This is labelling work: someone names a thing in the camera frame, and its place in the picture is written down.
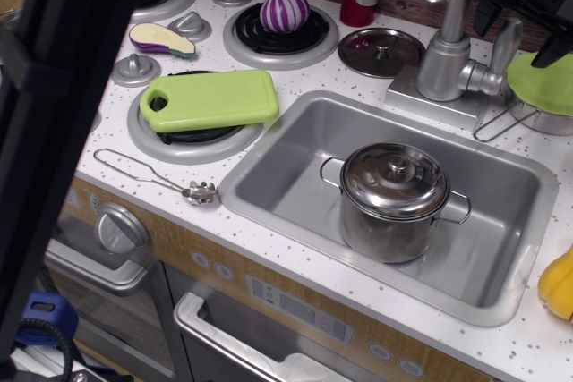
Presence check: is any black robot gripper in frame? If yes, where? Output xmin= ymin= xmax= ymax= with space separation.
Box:
xmin=477 ymin=0 xmax=572 ymax=67

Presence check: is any silver faucet lever handle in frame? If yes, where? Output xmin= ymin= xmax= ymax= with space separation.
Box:
xmin=458 ymin=17 xmax=523 ymax=96

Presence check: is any green plastic plate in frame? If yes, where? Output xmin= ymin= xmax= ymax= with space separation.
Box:
xmin=507 ymin=53 xmax=572 ymax=116

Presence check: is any small steel saucepan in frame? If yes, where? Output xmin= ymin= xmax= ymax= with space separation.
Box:
xmin=473 ymin=95 xmax=572 ymax=143

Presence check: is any silver toy faucet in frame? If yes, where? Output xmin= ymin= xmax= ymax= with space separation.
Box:
xmin=355 ymin=0 xmax=492 ymax=132

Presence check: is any flat steel lid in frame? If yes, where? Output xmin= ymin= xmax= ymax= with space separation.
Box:
xmin=338 ymin=28 xmax=425 ymax=79

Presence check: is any red toy cup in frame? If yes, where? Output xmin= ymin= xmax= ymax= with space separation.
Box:
xmin=339 ymin=0 xmax=375 ymax=28

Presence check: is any steel pot lid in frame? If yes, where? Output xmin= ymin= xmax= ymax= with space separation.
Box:
xmin=340 ymin=142 xmax=450 ymax=221

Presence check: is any stainless steel pot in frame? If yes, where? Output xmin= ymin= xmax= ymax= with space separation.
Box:
xmin=319 ymin=156 xmax=473 ymax=265

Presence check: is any purple white toy onion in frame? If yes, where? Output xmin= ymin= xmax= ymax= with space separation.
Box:
xmin=259 ymin=0 xmax=311 ymax=34

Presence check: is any grey toy sink basin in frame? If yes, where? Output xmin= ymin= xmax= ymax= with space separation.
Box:
xmin=220 ymin=90 xmax=559 ymax=327

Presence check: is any yellow toy squash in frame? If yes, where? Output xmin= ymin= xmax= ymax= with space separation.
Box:
xmin=537 ymin=248 xmax=572 ymax=321

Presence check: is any back middle stove burner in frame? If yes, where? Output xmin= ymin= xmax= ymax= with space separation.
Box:
xmin=223 ymin=3 xmax=338 ymax=71

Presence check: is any silver stove knob middle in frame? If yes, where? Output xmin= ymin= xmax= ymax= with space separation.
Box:
xmin=167 ymin=12 xmax=212 ymax=42

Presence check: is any green plastic cutting board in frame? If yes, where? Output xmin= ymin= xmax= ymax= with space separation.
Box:
xmin=140 ymin=70 xmax=279 ymax=132

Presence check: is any front stove burner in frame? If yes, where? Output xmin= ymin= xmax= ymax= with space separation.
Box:
xmin=127 ymin=72 xmax=265 ymax=165

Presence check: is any toy eggplant half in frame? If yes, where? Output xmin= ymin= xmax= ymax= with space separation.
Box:
xmin=128 ymin=22 xmax=196 ymax=58

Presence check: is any silver stove knob lower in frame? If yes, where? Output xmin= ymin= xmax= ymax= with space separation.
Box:
xmin=110 ymin=54 xmax=161 ymax=88

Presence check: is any silver stove knob far left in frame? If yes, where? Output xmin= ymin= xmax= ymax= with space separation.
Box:
xmin=90 ymin=111 xmax=101 ymax=132

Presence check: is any silver oven dial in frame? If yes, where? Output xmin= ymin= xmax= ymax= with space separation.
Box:
xmin=94 ymin=202 xmax=150 ymax=255

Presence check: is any blue clamp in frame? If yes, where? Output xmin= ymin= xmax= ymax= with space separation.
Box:
xmin=16 ymin=291 xmax=79 ymax=345

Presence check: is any metal wire pasta spoon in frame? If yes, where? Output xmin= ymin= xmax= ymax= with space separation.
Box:
xmin=93 ymin=148 xmax=219 ymax=206

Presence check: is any silver dishwasher door handle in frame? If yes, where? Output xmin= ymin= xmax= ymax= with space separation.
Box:
xmin=173 ymin=293 xmax=346 ymax=382

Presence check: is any black foreground frame post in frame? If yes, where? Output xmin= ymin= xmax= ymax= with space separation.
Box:
xmin=1 ymin=0 xmax=138 ymax=381

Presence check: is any silver oven door handle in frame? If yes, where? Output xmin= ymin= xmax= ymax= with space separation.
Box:
xmin=46 ymin=239 xmax=156 ymax=297

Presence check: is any black coiled cable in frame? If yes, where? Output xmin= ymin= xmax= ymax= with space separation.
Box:
xmin=13 ymin=317 xmax=75 ymax=382

